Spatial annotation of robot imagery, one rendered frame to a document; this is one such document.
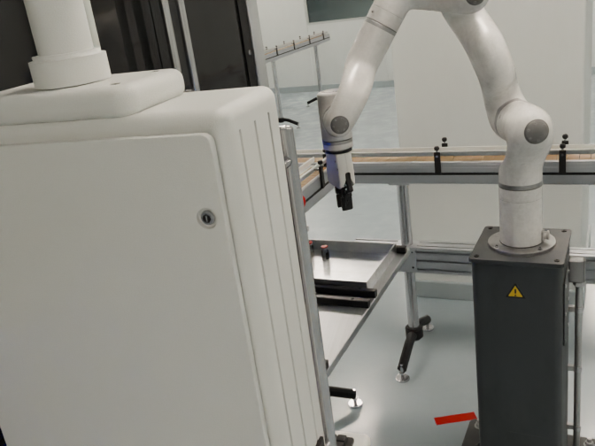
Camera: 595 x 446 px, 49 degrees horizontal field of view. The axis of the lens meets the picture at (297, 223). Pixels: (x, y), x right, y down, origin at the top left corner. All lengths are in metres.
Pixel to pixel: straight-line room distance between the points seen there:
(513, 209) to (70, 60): 1.38
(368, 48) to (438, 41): 1.46
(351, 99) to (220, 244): 0.97
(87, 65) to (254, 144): 0.24
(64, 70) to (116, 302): 0.30
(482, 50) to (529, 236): 0.55
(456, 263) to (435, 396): 0.56
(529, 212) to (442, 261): 0.95
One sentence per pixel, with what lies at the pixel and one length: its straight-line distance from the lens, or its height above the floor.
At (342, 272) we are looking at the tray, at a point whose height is 0.88.
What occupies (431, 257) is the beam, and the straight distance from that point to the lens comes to 2.83.
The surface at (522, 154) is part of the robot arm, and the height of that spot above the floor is 1.16.
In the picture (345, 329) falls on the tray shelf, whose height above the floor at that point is 0.88.
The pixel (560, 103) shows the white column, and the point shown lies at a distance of 3.15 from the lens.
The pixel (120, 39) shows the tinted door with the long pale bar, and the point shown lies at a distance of 1.49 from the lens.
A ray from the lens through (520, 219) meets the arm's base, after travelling 1.95.
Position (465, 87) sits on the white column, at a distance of 3.19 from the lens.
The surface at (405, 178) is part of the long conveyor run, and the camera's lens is 2.70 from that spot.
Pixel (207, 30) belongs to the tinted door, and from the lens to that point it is 1.77.
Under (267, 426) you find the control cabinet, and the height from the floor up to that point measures 1.13.
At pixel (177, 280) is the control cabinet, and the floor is 1.34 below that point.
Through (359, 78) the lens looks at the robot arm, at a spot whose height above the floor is 1.42.
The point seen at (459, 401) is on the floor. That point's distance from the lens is 2.82.
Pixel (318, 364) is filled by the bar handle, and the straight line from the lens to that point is 1.08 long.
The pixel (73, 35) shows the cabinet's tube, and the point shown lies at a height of 1.64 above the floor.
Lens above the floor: 1.67
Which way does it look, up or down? 20 degrees down
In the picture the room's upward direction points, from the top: 8 degrees counter-clockwise
